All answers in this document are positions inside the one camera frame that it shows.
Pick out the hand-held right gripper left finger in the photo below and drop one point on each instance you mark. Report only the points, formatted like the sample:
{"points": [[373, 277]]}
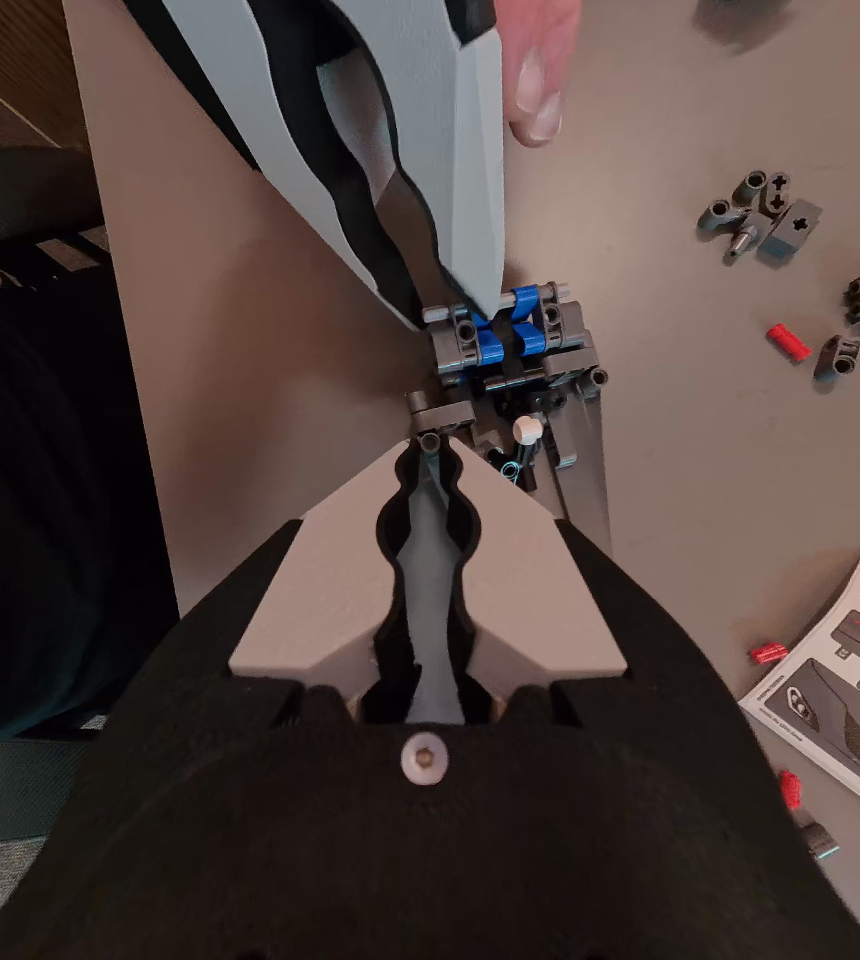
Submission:
{"points": [[317, 600]]}

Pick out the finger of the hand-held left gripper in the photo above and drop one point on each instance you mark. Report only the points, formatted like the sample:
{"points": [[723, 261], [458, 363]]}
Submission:
{"points": [[249, 90], [445, 112]]}

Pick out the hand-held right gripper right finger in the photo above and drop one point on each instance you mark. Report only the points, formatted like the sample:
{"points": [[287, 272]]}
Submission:
{"points": [[542, 600]]}

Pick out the grey lego blade assembly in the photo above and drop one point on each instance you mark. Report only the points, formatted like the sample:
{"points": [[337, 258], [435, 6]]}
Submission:
{"points": [[445, 411]]}

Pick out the blue grey lego assembly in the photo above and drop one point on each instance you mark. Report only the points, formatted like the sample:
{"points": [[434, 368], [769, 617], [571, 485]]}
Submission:
{"points": [[490, 349]]}

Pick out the red lego pin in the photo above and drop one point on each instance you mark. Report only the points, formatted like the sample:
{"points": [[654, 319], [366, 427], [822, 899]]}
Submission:
{"points": [[788, 341], [790, 790], [767, 653]]}

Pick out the grey round lego connector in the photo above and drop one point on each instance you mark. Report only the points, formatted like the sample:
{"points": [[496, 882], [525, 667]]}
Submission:
{"points": [[719, 214]]}

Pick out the lego sticker sheet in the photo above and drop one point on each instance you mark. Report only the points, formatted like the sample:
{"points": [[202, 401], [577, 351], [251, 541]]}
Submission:
{"points": [[850, 675]]}

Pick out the grey lego axle pin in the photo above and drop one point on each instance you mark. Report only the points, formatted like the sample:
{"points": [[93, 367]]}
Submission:
{"points": [[741, 241]]}

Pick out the grey double cross lego connector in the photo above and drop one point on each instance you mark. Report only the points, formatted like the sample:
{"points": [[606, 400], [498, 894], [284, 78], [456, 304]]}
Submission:
{"points": [[775, 191]]}

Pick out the red grey lego connector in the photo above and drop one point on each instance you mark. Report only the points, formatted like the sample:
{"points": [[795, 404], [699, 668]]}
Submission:
{"points": [[818, 838]]}

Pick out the small grey lego liftarm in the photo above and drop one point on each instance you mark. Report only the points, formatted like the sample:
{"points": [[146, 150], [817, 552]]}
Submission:
{"points": [[835, 356]]}

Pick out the person's left hand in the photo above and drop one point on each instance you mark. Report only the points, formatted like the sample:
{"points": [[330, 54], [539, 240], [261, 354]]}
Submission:
{"points": [[542, 67]]}

